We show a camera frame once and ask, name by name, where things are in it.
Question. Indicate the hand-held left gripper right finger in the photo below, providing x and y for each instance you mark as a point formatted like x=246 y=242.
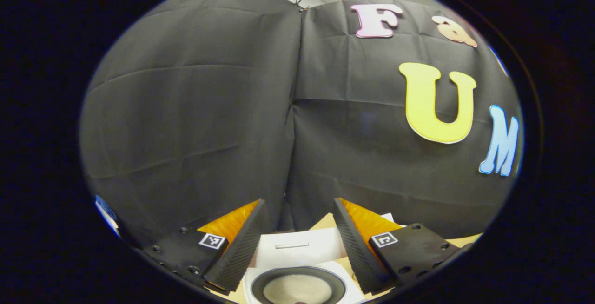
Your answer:
x=360 y=257

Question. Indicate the black backdrop cloth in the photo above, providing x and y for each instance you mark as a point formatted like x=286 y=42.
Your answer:
x=186 y=109

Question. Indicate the blue and white object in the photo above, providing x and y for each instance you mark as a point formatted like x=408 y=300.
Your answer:
x=106 y=213

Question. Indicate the white rice cooker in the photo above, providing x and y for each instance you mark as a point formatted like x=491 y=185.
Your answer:
x=297 y=255

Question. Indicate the white rice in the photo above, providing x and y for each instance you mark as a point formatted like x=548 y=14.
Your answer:
x=297 y=290

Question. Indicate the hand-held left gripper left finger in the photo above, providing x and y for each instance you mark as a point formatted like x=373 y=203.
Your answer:
x=239 y=257

